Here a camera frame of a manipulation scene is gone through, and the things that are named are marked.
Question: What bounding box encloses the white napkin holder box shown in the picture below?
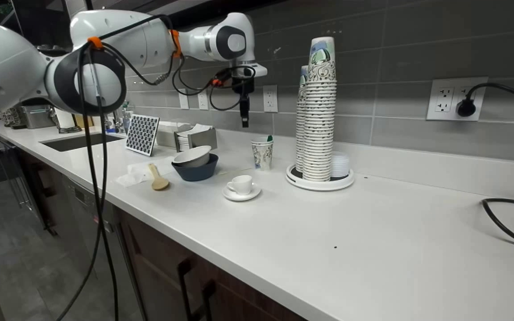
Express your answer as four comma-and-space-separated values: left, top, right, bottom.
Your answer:
157, 121, 218, 152

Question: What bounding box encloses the short paper cup stack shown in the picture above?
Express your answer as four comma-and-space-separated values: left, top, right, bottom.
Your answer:
296, 64, 309, 173

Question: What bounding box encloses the black countertop cable loop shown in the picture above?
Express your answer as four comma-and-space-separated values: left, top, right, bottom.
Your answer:
480, 196, 514, 250

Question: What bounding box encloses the white wall power outlet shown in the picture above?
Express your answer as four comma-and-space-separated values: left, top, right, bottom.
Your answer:
426, 77, 485, 123

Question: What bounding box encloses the white bowl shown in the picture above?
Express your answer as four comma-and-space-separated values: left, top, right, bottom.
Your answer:
173, 145, 211, 168

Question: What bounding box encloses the white light switch plate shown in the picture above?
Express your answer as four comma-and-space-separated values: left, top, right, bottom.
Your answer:
262, 86, 278, 113

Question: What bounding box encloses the round white cup tray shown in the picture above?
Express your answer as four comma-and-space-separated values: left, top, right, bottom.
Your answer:
285, 164, 355, 193

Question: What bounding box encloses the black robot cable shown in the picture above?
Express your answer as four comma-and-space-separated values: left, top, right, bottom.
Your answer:
53, 14, 253, 321

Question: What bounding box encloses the checkered calibration board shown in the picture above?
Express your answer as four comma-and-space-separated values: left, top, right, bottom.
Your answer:
125, 114, 159, 157

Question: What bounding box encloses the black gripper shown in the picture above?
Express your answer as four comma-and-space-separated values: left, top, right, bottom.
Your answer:
228, 66, 255, 129

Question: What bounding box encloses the tall paper cup stack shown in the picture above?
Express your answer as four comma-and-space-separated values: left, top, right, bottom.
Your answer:
303, 36, 337, 177

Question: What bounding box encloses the white espresso cup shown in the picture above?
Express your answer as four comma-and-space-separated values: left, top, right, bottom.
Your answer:
227, 175, 253, 193

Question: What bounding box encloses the crumpled clear plastic wrap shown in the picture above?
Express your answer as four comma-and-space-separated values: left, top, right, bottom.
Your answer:
116, 162, 150, 187

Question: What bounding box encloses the dark blue bowl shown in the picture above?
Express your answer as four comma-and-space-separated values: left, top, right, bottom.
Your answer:
173, 154, 218, 182

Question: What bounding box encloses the black sink basin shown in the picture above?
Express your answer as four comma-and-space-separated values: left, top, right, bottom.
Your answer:
41, 134, 121, 152

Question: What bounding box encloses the black power plug cable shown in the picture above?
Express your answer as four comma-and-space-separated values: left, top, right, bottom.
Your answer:
455, 80, 514, 118

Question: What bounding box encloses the patterned paper coffee cup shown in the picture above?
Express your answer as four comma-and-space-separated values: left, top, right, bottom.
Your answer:
252, 141, 273, 170

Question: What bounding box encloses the small white lid cup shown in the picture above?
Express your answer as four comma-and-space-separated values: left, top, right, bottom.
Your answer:
330, 155, 350, 178

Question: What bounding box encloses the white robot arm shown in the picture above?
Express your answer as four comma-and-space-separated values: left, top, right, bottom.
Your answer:
0, 9, 268, 116

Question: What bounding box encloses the wooden spoon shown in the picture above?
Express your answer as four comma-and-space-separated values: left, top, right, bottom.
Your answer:
148, 164, 169, 191

